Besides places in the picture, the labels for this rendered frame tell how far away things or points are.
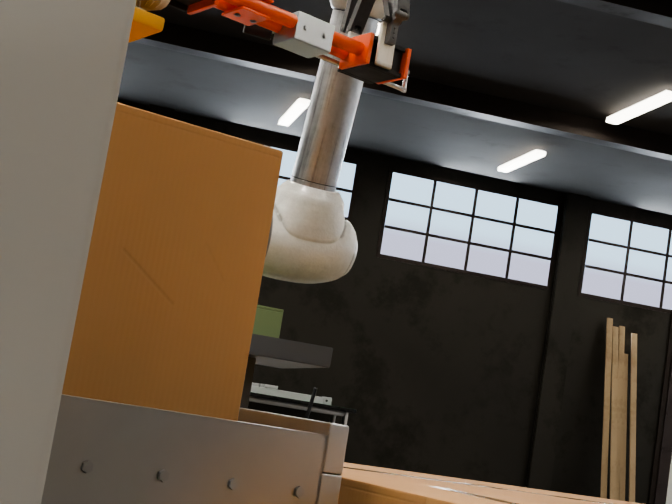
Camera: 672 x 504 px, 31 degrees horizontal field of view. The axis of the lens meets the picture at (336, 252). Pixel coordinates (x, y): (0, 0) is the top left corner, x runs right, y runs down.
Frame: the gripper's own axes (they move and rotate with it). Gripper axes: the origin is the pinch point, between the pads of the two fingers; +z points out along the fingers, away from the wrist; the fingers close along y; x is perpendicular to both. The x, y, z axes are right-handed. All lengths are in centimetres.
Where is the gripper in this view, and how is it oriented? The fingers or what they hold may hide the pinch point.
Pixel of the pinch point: (368, 55)
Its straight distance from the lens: 198.6
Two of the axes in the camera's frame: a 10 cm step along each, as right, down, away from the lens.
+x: 8.1, 2.1, 5.5
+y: 5.7, -0.2, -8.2
